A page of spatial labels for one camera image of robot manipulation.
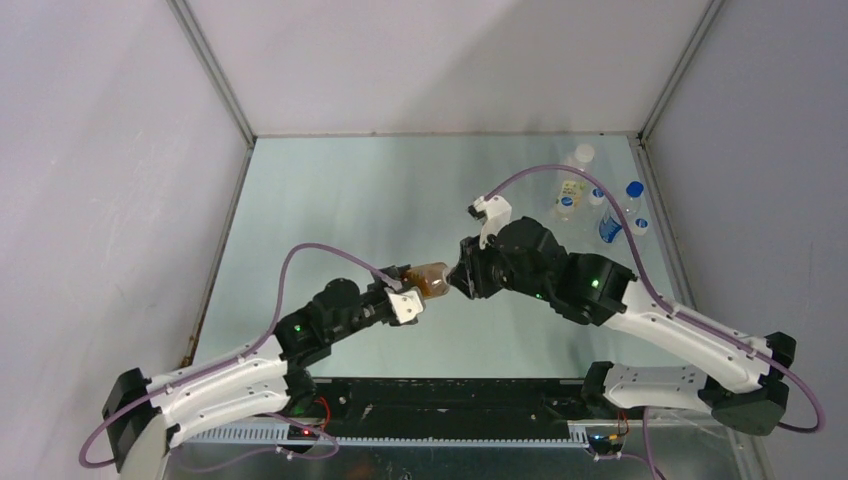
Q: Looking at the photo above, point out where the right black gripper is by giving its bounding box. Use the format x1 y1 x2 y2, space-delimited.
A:
446 227 549 302

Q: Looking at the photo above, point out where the orange red label bottle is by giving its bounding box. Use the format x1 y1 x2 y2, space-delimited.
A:
402 262 451 300

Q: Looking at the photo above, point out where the blue white bottle cap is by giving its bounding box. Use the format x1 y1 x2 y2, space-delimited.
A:
588 188 606 206

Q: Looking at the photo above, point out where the clear crushed plastic bottle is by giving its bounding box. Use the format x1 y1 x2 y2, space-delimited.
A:
587 188 606 223

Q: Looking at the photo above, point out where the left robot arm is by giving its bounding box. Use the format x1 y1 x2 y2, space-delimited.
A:
102 267 430 471

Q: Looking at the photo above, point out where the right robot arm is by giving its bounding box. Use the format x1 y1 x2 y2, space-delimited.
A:
447 217 796 436

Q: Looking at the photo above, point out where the clear bottle yellow label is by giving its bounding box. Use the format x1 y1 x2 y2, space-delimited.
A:
555 143 596 210

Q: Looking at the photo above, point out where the blue label water bottle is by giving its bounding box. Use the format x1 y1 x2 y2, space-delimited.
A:
597 181 645 245

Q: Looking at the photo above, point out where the clear bottle white cap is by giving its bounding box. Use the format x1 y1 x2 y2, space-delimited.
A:
629 217 650 256

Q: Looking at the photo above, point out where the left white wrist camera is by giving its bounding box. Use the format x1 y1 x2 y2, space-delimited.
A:
386 287 425 327

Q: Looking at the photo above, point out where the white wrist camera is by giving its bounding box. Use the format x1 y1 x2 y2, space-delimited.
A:
386 287 425 327
468 195 512 250

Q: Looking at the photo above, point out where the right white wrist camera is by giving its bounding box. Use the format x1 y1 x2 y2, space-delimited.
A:
468 195 512 250

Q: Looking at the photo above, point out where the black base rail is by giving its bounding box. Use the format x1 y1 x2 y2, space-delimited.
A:
284 377 637 442

